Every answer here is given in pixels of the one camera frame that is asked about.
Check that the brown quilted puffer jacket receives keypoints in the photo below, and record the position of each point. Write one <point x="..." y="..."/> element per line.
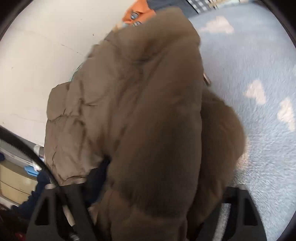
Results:
<point x="139" y="98"/>

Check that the beige drawer cabinet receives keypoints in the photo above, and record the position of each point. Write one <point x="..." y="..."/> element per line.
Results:
<point x="16" y="183"/>

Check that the patchwork patterned rolled blanket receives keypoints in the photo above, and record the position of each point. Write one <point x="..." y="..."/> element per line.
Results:
<point x="141" y="11"/>

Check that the light blue bed sheet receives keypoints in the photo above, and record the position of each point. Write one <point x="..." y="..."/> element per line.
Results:
<point x="250" y="60"/>

